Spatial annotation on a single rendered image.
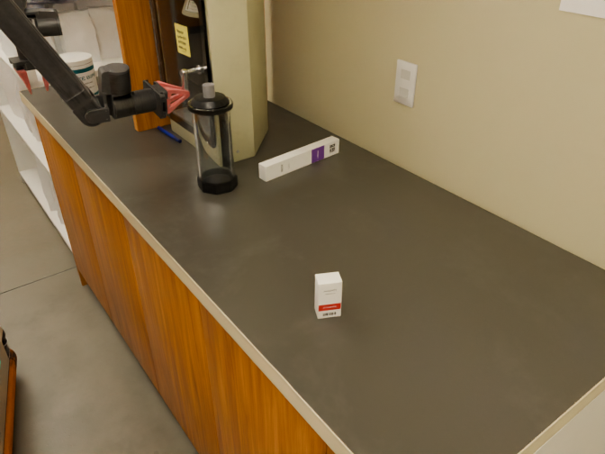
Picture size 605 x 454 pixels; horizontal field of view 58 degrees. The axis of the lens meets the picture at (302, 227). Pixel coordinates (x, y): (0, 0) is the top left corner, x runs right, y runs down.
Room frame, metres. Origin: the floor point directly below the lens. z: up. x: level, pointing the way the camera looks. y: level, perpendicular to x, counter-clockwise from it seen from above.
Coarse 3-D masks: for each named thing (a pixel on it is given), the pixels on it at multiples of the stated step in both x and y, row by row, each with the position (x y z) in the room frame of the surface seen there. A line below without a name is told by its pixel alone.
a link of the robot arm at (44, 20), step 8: (16, 0) 1.51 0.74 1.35; (32, 8) 1.57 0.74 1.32; (40, 8) 1.58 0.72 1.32; (48, 8) 1.59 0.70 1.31; (40, 16) 1.55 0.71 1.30; (48, 16) 1.56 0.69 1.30; (56, 16) 1.56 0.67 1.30; (40, 24) 1.54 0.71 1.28; (48, 24) 1.55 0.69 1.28; (56, 24) 1.55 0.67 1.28; (48, 32) 1.55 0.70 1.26; (56, 32) 1.56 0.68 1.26
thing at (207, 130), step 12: (192, 108) 1.22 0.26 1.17; (216, 108) 1.22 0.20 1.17; (204, 120) 1.21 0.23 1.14; (216, 120) 1.22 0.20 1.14; (228, 120) 1.24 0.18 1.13; (204, 132) 1.22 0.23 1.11; (216, 132) 1.22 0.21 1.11; (228, 132) 1.24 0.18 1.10; (204, 144) 1.22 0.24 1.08; (216, 144) 1.22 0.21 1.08; (228, 144) 1.24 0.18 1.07; (204, 156) 1.22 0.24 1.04; (216, 156) 1.22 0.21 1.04; (228, 156) 1.23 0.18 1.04; (204, 168) 1.22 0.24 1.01; (216, 168) 1.21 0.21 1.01; (228, 168) 1.23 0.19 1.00; (204, 180) 1.22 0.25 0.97; (216, 180) 1.21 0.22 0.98; (228, 180) 1.23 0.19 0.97
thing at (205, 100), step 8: (208, 88) 1.25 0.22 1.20; (200, 96) 1.26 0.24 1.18; (208, 96) 1.25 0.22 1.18; (216, 96) 1.26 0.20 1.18; (224, 96) 1.26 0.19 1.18; (192, 104) 1.24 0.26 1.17; (200, 104) 1.22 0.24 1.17; (208, 104) 1.22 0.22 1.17; (216, 104) 1.22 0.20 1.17; (224, 104) 1.24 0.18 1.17
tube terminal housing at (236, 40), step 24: (216, 0) 1.39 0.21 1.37; (240, 0) 1.43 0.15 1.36; (216, 24) 1.38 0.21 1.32; (240, 24) 1.42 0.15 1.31; (264, 24) 1.63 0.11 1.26; (216, 48) 1.38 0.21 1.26; (240, 48) 1.42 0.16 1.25; (264, 48) 1.62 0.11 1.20; (216, 72) 1.38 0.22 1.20; (240, 72) 1.42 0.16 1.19; (264, 72) 1.60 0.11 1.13; (240, 96) 1.42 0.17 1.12; (264, 96) 1.59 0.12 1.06; (240, 120) 1.41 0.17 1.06; (264, 120) 1.58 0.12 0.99; (192, 144) 1.51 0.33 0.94; (240, 144) 1.41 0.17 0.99
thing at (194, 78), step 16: (160, 0) 1.56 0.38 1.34; (176, 0) 1.48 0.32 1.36; (192, 0) 1.41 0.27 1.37; (160, 16) 1.57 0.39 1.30; (176, 16) 1.49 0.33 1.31; (192, 16) 1.41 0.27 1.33; (160, 32) 1.58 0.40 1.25; (192, 32) 1.42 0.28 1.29; (160, 48) 1.60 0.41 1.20; (176, 48) 1.51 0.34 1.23; (192, 48) 1.43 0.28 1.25; (176, 64) 1.52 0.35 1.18; (192, 64) 1.44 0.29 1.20; (208, 64) 1.37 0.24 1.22; (176, 80) 1.53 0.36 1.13; (192, 80) 1.45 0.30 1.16; (208, 80) 1.37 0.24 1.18; (192, 96) 1.46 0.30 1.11; (176, 112) 1.55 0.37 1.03; (192, 128) 1.48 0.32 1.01
